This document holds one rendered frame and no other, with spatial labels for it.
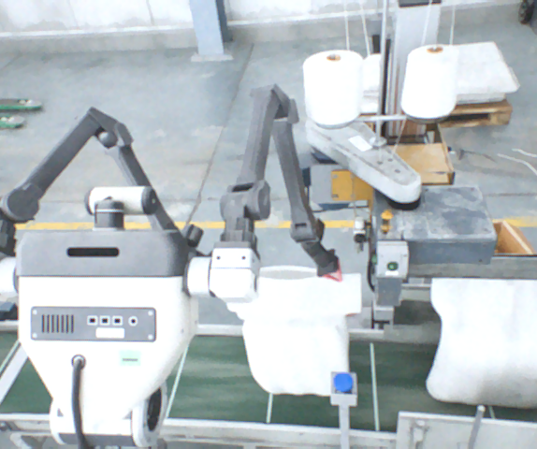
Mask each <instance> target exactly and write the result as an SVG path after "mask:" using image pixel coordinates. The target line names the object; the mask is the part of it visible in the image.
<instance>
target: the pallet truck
mask: <svg viewBox="0 0 537 449"><path fill-rule="evenodd" d="M16 102H20V103H16ZM42 104H44V103H43V102H42V101H40V100H36V99H35V98H6V99H1V98H0V109H21V110H26V109H29V110H32V109H39V108H41V105H42ZM0 119H1V120H0V127H1V128H7V127H10V128H13V127H14V126H20V125H22V123H23V122H24V121H26V120H25V119H24V118H23V117H19V116H13V115H0Z"/></svg>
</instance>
